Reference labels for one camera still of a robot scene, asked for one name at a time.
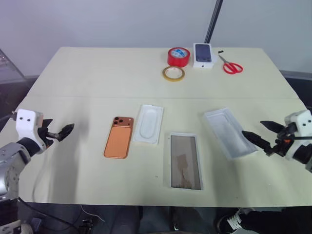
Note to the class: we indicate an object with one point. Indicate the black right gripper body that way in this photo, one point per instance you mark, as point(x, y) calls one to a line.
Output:
point(282, 146)

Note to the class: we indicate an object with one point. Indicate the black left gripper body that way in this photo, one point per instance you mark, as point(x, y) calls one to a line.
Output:
point(46, 136)

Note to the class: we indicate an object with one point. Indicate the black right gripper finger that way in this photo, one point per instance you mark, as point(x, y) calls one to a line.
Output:
point(274, 126)
point(257, 141)

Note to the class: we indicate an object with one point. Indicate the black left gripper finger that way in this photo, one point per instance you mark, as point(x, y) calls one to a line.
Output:
point(66, 131)
point(47, 122)

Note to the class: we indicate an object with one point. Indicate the white box lid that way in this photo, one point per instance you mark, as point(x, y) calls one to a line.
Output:
point(230, 132)

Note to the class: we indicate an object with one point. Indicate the white box base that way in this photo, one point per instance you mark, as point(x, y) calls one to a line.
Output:
point(186, 162)

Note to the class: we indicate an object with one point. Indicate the white box with phone picture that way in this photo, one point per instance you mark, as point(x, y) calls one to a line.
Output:
point(203, 56)

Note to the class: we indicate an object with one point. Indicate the orange smartphone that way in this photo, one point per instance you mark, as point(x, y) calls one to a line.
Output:
point(118, 141)

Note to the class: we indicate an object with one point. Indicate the black trouser leg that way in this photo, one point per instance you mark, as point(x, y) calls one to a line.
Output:
point(278, 223)

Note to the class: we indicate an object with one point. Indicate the white moulded insert tray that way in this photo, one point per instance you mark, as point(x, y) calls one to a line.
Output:
point(148, 125)

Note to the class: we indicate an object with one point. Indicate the black and white sneaker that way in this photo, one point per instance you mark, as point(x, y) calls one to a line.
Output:
point(230, 221)

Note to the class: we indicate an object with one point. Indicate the yellow tape roll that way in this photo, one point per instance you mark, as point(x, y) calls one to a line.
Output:
point(168, 76)

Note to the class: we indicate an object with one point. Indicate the red tape roll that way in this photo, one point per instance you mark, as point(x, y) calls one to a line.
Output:
point(178, 57)

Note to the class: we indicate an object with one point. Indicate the black metal pole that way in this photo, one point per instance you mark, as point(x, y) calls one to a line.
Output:
point(212, 22)

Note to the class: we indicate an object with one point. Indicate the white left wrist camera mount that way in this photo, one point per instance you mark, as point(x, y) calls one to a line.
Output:
point(25, 123)

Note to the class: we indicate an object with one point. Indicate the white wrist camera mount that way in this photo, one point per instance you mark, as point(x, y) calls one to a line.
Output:
point(25, 123)
point(303, 122)

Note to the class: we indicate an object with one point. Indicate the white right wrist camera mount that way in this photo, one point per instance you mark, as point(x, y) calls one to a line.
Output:
point(303, 122)

